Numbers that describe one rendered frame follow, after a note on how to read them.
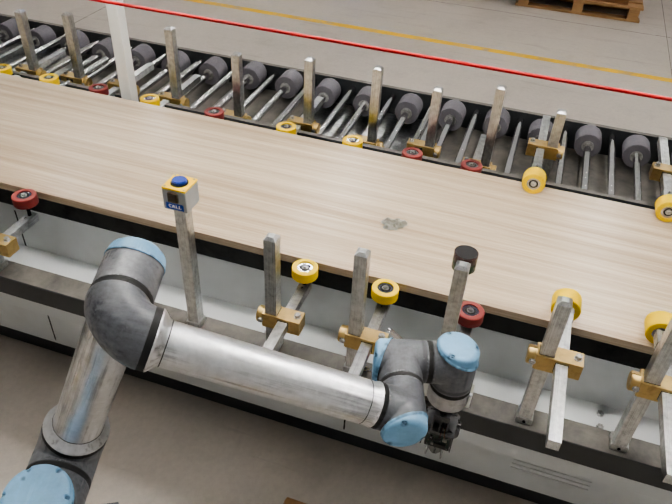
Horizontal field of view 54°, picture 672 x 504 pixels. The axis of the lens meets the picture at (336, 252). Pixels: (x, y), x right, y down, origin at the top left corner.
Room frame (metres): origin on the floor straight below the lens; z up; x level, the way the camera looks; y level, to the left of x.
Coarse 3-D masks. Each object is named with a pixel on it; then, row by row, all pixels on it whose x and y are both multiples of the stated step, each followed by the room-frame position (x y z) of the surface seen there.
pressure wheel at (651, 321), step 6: (654, 312) 1.33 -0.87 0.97; (660, 312) 1.32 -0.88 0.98; (666, 312) 1.32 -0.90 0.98; (648, 318) 1.32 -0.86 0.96; (654, 318) 1.31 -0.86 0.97; (660, 318) 1.30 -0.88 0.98; (666, 318) 1.30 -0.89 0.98; (648, 324) 1.30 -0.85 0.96; (654, 324) 1.29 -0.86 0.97; (660, 324) 1.28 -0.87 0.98; (666, 324) 1.28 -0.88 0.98; (648, 330) 1.29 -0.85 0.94; (654, 330) 1.29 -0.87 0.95; (648, 336) 1.29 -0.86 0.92
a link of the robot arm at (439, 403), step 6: (432, 390) 0.93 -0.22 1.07; (432, 396) 0.93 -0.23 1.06; (438, 396) 0.92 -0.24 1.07; (468, 396) 0.93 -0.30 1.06; (432, 402) 0.92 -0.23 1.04; (438, 402) 0.91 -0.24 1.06; (444, 402) 0.91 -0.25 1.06; (450, 402) 0.91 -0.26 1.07; (456, 402) 0.91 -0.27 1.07; (462, 402) 0.91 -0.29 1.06; (438, 408) 0.91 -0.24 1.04; (444, 408) 0.91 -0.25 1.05; (450, 408) 0.91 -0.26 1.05; (456, 408) 0.91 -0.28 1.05; (462, 408) 0.92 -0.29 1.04
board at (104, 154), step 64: (0, 128) 2.24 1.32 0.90; (64, 128) 2.27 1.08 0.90; (128, 128) 2.30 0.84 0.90; (192, 128) 2.33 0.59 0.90; (256, 128) 2.36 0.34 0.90; (64, 192) 1.84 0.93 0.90; (128, 192) 1.86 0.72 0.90; (256, 192) 1.90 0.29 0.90; (320, 192) 1.93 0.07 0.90; (384, 192) 1.95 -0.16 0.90; (448, 192) 1.97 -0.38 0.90; (512, 192) 2.00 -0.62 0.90; (320, 256) 1.57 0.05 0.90; (384, 256) 1.59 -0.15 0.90; (448, 256) 1.61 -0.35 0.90; (512, 256) 1.63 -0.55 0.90; (576, 256) 1.65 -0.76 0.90; (640, 256) 1.67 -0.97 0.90; (576, 320) 1.36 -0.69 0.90; (640, 320) 1.37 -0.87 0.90
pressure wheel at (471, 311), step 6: (462, 306) 1.38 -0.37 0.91; (468, 306) 1.38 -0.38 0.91; (474, 306) 1.39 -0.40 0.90; (480, 306) 1.38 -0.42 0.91; (462, 312) 1.36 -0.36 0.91; (468, 312) 1.36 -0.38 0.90; (474, 312) 1.36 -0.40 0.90; (480, 312) 1.36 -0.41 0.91; (462, 318) 1.34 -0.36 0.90; (468, 318) 1.33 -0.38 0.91; (474, 318) 1.33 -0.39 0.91; (480, 318) 1.34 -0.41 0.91; (462, 324) 1.33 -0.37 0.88; (468, 324) 1.33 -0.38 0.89; (474, 324) 1.33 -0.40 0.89; (480, 324) 1.34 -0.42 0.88
